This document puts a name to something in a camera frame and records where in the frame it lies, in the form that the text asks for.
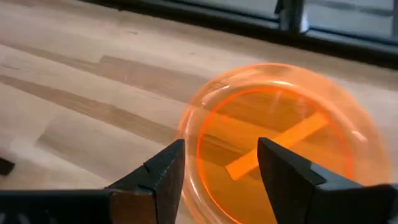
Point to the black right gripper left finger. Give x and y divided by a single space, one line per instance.
149 193

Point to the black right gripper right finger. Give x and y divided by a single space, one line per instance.
298 193

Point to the transparent orange plastic plate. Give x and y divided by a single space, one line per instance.
248 124

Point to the black aluminium table frame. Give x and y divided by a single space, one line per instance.
357 52

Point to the black frame clamp bracket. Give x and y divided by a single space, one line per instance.
292 15

